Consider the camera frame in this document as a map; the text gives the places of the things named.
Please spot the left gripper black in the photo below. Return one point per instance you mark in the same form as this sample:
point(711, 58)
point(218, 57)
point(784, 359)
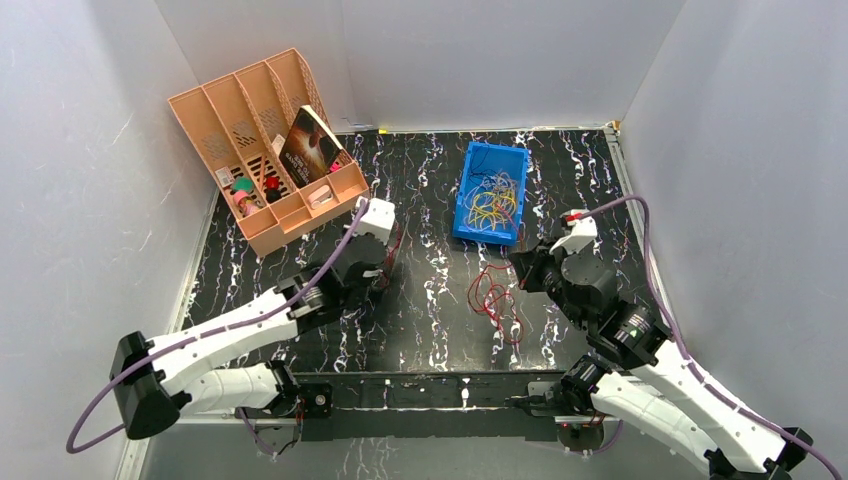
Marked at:
point(386, 263)

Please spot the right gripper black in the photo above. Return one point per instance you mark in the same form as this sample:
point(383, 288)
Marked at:
point(527, 264)

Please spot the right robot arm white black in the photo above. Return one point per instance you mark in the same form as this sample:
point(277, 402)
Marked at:
point(640, 377)

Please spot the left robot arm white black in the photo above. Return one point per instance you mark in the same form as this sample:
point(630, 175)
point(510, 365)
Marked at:
point(156, 381)

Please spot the blue plastic bin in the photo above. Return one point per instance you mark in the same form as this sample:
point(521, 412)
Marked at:
point(491, 195)

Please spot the red black small item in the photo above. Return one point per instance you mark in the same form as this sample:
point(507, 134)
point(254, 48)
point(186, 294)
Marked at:
point(272, 189)

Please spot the brown book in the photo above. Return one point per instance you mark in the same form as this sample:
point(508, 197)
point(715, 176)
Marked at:
point(310, 149)

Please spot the green tape roll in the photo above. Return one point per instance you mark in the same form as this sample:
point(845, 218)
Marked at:
point(243, 183)

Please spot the orange file organizer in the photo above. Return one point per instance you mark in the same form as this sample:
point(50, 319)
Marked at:
point(233, 123)

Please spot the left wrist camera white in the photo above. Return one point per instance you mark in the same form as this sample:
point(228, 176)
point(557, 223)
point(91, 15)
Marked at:
point(378, 219)

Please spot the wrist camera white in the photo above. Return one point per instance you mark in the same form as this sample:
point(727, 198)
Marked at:
point(580, 230)
point(378, 219)

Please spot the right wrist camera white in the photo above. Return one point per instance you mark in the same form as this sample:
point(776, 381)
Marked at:
point(580, 230)

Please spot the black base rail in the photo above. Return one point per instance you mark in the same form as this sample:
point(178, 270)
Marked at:
point(433, 405)

